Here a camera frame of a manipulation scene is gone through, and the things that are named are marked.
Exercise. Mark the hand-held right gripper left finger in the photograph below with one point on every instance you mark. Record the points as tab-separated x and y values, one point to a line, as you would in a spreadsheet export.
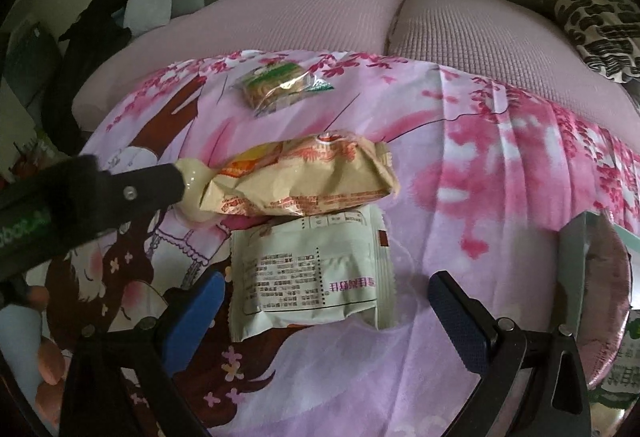
200	317

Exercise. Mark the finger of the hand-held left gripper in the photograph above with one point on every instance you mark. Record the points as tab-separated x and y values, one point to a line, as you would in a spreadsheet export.
145	189

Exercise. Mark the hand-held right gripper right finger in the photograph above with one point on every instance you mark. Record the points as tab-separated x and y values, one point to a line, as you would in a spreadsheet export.
460	317

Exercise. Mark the cream bread packet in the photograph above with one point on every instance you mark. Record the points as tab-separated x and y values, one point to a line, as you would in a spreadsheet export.
300	277

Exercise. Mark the white tray with green rim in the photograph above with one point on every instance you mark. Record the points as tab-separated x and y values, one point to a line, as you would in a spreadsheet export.
580	267

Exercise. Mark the beige red-print bread packet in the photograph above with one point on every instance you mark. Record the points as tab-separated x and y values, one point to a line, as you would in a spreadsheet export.
300	182

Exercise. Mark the large green white snack packet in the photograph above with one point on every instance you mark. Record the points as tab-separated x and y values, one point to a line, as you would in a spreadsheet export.
620	367

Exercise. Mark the pink snack packet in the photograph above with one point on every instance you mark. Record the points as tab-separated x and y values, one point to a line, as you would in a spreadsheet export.
607	307

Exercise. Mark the dark clothing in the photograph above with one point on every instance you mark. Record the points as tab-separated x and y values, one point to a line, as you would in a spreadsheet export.
90	47

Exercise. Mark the grey blue cloth bundle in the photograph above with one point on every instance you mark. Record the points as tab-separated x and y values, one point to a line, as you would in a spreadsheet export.
30	62

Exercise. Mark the pink printed blanket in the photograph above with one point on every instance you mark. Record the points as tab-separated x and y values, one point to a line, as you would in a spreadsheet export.
450	157

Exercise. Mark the small green cookie packet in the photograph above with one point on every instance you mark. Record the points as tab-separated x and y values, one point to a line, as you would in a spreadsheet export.
275	84

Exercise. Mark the pink grey sofa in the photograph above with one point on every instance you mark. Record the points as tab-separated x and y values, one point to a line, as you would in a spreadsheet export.
300	22

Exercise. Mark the black white patterned cushion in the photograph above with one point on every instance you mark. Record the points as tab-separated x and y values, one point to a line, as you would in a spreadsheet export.
595	27

